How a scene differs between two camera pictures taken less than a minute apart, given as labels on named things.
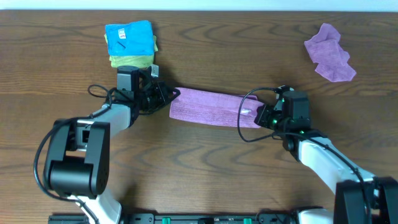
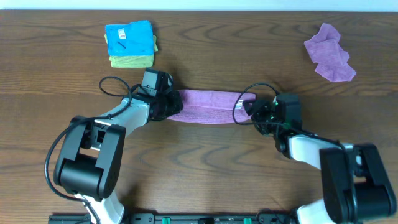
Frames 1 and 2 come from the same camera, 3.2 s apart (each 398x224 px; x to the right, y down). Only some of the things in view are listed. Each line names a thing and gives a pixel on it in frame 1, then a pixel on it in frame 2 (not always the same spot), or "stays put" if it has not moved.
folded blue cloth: x=135 y=38 stays put
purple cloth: x=215 y=108 stays put
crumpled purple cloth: x=324 y=50 stays put
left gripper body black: x=160 y=96 → x=174 y=103
